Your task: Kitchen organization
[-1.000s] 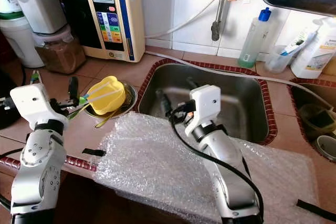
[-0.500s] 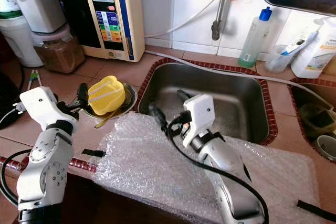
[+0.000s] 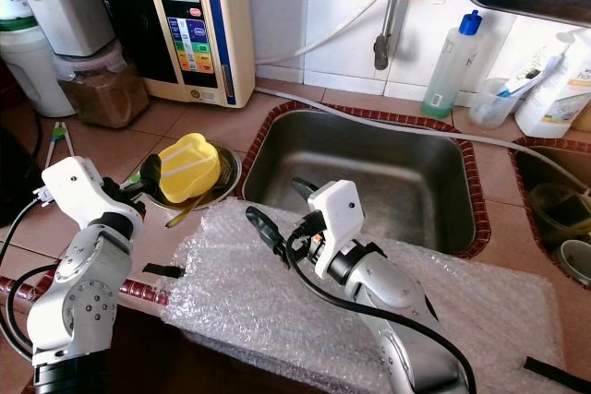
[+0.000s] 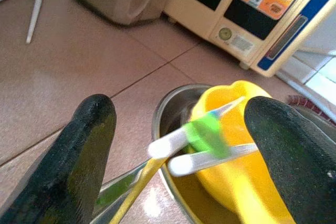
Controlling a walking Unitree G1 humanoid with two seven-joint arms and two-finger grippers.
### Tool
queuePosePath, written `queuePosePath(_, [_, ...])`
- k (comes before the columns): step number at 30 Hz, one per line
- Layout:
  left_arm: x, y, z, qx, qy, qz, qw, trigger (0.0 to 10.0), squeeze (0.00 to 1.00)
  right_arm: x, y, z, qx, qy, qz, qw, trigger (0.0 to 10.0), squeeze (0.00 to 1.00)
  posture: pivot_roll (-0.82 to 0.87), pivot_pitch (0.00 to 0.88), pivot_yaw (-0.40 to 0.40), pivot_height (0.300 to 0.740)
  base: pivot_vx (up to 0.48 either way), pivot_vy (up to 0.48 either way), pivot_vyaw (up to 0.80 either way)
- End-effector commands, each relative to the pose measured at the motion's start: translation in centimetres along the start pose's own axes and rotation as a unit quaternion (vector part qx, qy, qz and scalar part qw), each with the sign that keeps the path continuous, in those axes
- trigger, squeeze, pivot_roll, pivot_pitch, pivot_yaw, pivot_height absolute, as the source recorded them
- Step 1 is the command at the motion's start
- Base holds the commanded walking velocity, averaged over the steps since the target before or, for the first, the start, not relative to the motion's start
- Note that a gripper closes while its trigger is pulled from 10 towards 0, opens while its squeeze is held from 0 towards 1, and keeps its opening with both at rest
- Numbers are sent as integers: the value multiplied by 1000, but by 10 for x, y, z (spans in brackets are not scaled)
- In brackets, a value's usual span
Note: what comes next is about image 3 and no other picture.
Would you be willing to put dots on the white jug green lid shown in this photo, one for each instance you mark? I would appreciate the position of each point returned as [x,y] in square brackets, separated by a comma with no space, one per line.
[30,66]

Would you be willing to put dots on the white detergent bottle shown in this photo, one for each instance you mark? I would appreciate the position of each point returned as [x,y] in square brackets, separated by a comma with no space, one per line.
[554,89]

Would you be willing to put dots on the steel faucet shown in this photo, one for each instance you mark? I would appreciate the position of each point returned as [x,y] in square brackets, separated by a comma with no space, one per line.
[390,16]

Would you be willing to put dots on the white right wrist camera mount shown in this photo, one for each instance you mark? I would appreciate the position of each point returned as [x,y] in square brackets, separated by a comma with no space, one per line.
[337,223]

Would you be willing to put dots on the white tongs green hinge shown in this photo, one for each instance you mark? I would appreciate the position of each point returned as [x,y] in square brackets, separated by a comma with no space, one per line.
[58,134]

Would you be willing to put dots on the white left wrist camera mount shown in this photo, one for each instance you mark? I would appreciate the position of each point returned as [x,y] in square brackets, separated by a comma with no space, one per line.
[69,186]

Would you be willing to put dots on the black tape strip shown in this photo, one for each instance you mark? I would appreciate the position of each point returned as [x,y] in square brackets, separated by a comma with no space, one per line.
[164,270]
[554,374]

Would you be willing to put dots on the clear jar brown contents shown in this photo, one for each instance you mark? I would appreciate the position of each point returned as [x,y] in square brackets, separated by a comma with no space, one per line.
[106,97]

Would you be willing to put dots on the clear bubble wrap sheet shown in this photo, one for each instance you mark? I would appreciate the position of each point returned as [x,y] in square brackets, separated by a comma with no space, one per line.
[240,311]

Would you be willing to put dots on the clear measuring cup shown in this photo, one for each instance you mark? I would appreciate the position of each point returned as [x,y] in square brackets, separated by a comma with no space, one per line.
[489,106]

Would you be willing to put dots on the yellow plastic cup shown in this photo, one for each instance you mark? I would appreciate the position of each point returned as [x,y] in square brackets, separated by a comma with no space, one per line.
[189,168]

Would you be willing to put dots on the small steel sink basin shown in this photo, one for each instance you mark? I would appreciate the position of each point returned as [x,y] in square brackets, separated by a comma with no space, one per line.
[540,159]

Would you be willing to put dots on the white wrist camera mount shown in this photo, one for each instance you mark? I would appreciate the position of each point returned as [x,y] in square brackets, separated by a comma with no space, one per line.
[69,186]
[337,223]

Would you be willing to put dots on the white blue brush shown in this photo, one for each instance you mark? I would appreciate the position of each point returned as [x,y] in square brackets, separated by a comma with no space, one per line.
[531,76]

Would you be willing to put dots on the white cup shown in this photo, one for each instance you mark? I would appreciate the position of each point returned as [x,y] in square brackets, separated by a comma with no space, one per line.
[577,263]

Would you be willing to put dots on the steel spoon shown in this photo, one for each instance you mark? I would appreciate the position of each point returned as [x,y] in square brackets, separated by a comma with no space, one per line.
[186,212]

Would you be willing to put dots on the white plastic container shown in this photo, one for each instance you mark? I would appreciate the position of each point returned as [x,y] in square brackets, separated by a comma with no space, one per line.
[78,11]

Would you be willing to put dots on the large steel sink basin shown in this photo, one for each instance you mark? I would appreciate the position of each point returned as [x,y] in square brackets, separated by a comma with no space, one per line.
[369,173]

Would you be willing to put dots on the clear bottle blue cap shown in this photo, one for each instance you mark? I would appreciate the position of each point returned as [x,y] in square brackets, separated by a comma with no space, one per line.
[451,71]

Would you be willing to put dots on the round steel bowl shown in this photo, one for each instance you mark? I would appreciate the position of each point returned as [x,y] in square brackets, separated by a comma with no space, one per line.
[231,173]

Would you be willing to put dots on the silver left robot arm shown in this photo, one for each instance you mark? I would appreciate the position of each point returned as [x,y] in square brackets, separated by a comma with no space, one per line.
[69,311]

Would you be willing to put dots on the beige water ionizer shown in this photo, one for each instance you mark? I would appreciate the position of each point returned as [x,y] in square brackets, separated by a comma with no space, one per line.
[235,25]

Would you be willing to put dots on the black kettle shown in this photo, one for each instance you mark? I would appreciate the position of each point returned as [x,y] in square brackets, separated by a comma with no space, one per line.
[18,186]

